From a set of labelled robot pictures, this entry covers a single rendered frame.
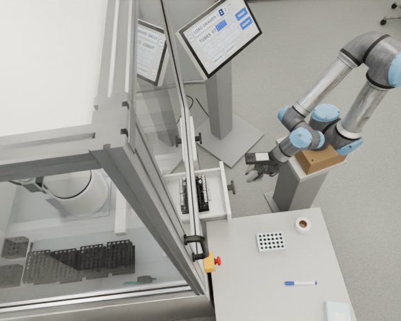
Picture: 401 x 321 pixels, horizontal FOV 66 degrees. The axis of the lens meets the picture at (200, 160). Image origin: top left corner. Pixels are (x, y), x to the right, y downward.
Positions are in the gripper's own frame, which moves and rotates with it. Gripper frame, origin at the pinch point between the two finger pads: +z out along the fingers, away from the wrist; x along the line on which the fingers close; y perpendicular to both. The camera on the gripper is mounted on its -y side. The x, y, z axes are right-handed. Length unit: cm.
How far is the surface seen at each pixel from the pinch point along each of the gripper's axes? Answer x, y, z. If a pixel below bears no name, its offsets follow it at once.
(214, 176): 10.8, -3.0, 21.3
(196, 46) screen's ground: 81, -18, -1
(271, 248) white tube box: -28.0, 17.5, 13.1
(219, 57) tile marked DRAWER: 81, -2, 1
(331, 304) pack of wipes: -54, 32, 1
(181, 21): 168, -2, 39
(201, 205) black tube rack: -7.0, -13.4, 20.5
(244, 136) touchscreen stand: 90, 68, 71
